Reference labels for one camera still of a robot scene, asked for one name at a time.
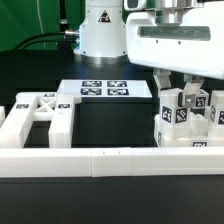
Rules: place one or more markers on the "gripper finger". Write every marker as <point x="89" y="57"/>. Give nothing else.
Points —
<point x="187" y="97"/>
<point x="162" y="79"/>

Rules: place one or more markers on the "white U-shaped obstacle fence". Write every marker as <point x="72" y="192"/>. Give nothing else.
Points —
<point x="102" y="162"/>

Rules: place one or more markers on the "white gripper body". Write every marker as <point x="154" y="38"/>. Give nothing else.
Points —
<point x="185" y="36"/>

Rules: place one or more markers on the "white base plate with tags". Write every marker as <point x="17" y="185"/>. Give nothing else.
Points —
<point x="106" y="88"/>

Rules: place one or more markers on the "white chair seat part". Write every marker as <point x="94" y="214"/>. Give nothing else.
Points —
<point x="200" y="134"/>

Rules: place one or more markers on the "white chair back frame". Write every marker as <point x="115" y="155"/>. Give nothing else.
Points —
<point x="57" y="108"/>

